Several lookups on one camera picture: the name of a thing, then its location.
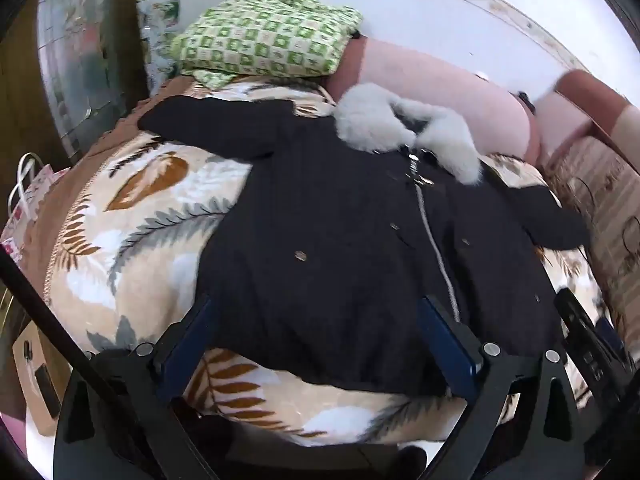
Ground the cardboard box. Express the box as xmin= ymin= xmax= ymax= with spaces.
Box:
xmin=12 ymin=317 xmax=71 ymax=436

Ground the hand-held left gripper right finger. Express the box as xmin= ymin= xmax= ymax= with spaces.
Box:
xmin=417 ymin=296 xmax=586 ymax=480

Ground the wooden cabinet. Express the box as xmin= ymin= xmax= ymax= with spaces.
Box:
xmin=0 ymin=0 xmax=76 ymax=241

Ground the wall mirror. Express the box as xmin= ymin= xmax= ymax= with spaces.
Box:
xmin=35 ymin=0 xmax=156 ymax=161

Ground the black coat with fur collar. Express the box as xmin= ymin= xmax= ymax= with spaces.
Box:
xmin=137 ymin=82 xmax=593 ymax=398

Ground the floral pillow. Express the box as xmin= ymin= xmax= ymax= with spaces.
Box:
xmin=136 ymin=0 xmax=183 ymax=96

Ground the short pink headboard cushion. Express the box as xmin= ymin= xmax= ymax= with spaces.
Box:
xmin=537 ymin=67 xmax=640 ymax=171

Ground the flat black device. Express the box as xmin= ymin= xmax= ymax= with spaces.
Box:
xmin=34 ymin=365 xmax=61 ymax=418

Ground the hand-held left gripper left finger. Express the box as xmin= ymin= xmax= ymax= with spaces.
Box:
xmin=60 ymin=296 xmax=221 ymax=480

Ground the beige leaf print blanket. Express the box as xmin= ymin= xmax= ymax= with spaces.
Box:
xmin=27 ymin=77 xmax=608 ymax=448

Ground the pink bag with white handles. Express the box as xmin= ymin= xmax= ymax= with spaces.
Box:
xmin=0 ymin=152 xmax=71 ymax=261

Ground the green checked pillow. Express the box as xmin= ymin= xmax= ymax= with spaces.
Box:
xmin=167 ymin=0 xmax=363 ymax=91

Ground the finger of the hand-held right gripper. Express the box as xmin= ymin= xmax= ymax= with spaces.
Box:
xmin=555 ymin=287 xmax=626 ymax=356

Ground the beige patterned cushion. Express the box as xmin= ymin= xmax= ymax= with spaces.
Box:
xmin=542 ymin=135 xmax=640 ymax=341

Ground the black cable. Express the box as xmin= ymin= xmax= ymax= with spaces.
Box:
xmin=0 ymin=252 xmax=156 ymax=466

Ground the long pink headboard cushion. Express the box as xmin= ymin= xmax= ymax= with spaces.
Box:
xmin=327 ymin=35 xmax=543 ymax=166

